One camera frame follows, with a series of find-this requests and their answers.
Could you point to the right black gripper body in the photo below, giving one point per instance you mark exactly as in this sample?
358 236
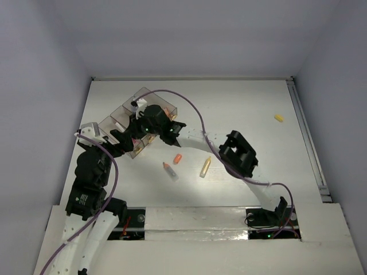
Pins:
145 128

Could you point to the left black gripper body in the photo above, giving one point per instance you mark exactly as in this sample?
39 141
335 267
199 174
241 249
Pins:
113 146

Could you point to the small orange eraser cap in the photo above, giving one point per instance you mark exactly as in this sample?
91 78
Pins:
177 159

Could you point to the grey orange-tipped marker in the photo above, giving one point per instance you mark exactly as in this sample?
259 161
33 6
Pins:
171 173

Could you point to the yellow highlighter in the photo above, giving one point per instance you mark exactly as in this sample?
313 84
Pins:
205 167

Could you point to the white pink-capped pen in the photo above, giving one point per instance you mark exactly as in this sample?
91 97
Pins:
121 129

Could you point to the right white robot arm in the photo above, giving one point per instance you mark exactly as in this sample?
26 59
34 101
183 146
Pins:
232 150

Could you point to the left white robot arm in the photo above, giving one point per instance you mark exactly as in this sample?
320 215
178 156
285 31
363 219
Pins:
91 212

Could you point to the clear brown compartment organizer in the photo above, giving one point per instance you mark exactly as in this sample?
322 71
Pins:
122 113

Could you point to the silver taped front board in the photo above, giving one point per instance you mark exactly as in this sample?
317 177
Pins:
195 224

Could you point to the yellow eraser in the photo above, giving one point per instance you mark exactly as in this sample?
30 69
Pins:
279 118

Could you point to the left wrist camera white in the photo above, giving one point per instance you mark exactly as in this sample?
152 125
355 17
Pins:
89 134

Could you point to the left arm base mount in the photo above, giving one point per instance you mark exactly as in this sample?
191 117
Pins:
132 228

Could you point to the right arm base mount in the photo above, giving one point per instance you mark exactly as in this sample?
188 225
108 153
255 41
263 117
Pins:
282 223

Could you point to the aluminium rail right edge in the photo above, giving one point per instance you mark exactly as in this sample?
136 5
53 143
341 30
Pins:
310 148

